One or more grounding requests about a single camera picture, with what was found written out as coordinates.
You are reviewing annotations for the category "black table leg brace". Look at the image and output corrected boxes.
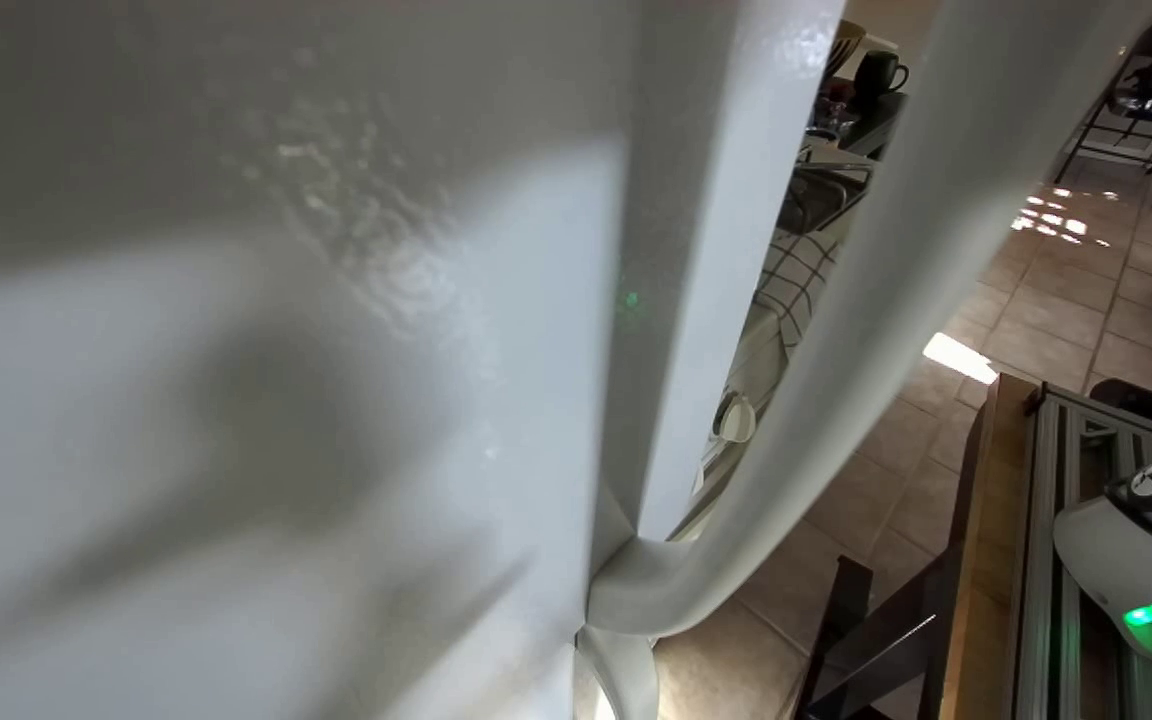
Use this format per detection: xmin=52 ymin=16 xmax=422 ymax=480
xmin=787 ymin=553 xmax=960 ymax=720

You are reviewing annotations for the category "aluminium table frame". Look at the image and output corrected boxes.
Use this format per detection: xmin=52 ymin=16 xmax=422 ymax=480
xmin=1010 ymin=385 xmax=1152 ymax=720

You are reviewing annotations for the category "white refrigerator door handle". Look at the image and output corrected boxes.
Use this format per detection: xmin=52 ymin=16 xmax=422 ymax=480
xmin=580 ymin=0 xmax=1152 ymax=640
xmin=573 ymin=624 xmax=661 ymax=720

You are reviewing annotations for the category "white black checkered towel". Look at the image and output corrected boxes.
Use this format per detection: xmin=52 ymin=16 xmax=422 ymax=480
xmin=707 ymin=198 xmax=869 ymax=451

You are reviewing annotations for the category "wooden table edge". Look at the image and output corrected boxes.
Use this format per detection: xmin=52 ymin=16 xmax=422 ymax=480
xmin=933 ymin=371 xmax=1049 ymax=720

